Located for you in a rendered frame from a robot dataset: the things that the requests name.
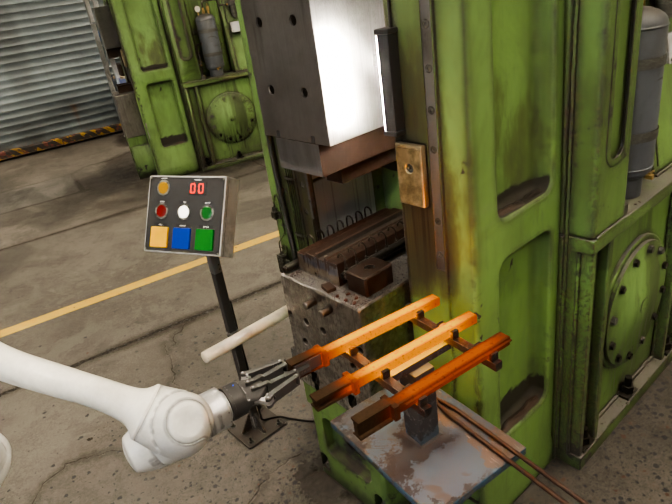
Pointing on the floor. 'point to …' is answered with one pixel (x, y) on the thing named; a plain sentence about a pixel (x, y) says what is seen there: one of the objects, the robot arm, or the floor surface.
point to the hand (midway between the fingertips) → (305, 363)
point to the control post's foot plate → (243, 428)
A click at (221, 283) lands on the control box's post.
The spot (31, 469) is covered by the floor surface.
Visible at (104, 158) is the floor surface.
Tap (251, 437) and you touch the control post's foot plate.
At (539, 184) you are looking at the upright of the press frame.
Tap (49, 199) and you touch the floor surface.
